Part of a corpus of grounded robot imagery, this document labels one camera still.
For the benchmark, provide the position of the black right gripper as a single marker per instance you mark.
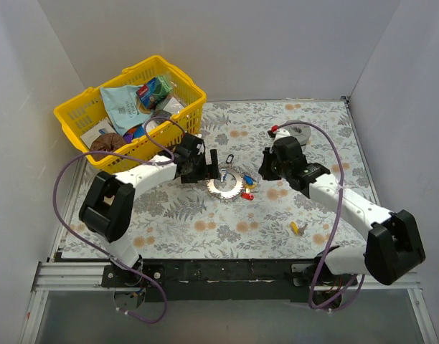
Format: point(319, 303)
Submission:
point(266, 167)

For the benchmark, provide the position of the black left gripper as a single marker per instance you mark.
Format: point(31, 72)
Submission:
point(212, 165)

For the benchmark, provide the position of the blue key tag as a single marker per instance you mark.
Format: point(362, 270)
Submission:
point(247, 178)

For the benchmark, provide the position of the yellow key tag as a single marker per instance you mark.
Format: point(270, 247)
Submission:
point(249, 184)

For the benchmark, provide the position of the red key tag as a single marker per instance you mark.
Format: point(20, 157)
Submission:
point(247, 196)

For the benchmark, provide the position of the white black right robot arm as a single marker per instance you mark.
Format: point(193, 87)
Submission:
point(393, 244)

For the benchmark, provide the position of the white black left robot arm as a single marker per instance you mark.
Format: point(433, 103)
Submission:
point(107, 208)

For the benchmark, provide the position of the floral table mat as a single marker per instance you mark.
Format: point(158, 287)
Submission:
point(178, 220)

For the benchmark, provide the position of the grey tape roll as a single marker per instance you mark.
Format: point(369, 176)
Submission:
point(301, 132)

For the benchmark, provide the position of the yellow headed loose key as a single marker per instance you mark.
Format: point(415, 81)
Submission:
point(298, 230)

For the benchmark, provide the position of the blue green sponge pack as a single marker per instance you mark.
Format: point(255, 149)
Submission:
point(154, 91)

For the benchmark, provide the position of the light blue chips bag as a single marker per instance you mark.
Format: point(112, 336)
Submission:
point(123, 107)

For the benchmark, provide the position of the brown round pastry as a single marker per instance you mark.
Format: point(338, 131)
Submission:
point(108, 142)

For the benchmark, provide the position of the white card box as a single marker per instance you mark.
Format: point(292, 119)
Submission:
point(103, 127)

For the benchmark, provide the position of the yellow plastic basket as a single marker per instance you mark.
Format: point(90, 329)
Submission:
point(82, 112)

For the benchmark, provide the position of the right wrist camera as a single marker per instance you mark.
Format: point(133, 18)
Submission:
point(277, 133)

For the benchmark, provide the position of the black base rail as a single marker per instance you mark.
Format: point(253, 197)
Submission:
point(326, 286)

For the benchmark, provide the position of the aluminium frame rail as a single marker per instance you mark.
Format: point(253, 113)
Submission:
point(52, 276)

